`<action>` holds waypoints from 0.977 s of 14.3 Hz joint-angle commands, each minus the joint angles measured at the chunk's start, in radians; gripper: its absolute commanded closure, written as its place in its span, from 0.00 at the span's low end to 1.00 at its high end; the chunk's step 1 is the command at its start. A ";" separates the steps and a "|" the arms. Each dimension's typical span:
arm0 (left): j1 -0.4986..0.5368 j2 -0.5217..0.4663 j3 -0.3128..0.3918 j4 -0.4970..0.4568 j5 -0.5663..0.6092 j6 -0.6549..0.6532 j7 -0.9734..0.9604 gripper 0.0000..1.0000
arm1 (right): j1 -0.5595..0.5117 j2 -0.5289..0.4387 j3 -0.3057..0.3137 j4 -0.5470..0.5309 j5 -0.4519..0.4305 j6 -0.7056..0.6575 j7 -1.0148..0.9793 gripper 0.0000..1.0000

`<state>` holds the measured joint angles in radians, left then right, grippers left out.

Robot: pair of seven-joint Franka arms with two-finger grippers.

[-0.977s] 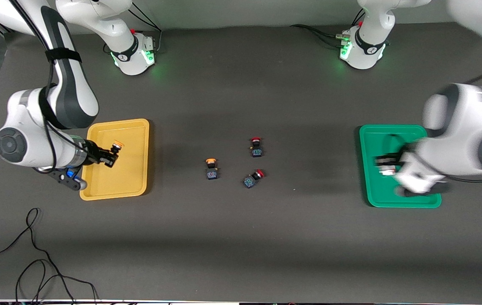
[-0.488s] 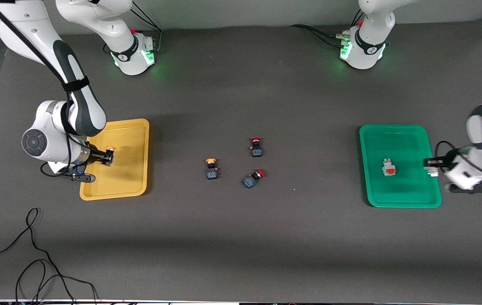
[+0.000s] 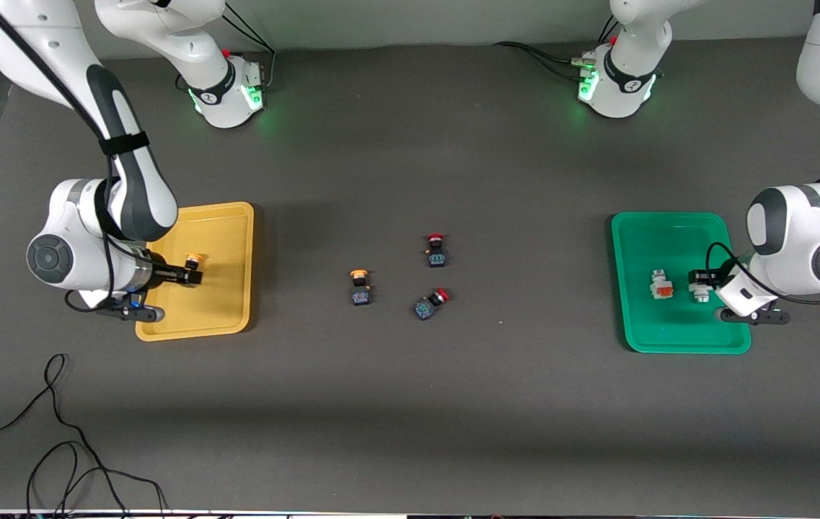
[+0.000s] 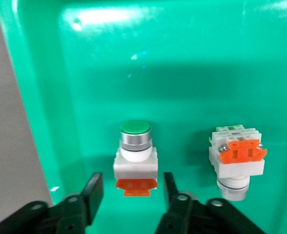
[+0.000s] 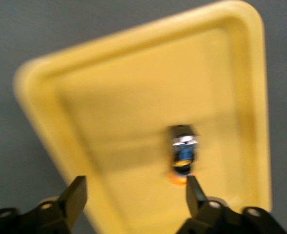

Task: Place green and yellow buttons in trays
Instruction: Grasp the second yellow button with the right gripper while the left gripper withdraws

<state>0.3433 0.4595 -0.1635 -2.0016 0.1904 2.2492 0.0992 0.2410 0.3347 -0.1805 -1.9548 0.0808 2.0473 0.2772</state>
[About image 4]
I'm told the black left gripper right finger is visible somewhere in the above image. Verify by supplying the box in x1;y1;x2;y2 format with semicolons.
154;171;267;234

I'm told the green plastic tray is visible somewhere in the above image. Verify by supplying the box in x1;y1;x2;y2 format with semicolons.
0;0;287;234

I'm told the white orange switch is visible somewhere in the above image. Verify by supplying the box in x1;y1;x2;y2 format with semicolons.
112;119;159;198
208;124;268;202

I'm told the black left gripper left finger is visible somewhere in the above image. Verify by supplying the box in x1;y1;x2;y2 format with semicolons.
0;172;104;234

